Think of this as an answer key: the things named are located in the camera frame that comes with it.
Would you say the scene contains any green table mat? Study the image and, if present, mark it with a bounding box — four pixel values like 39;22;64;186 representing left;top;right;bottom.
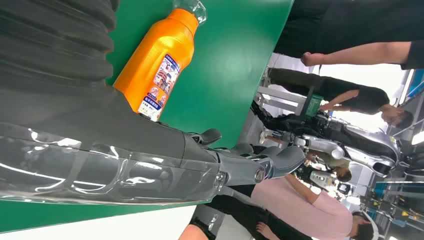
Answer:
0;0;295;233

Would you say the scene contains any humanoid robot with black legs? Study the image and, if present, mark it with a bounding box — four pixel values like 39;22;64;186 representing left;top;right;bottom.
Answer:
251;102;403;178

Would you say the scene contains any white desk frame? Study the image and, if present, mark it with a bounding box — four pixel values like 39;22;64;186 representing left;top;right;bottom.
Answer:
256;85;308;116

